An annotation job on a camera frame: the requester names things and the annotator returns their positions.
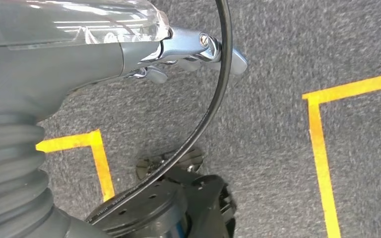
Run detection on yellow floor tape square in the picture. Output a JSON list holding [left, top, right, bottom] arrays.
[[302, 70, 381, 238], [35, 129, 116, 203]]

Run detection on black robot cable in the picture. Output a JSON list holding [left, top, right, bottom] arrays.
[[85, 0, 234, 227]]

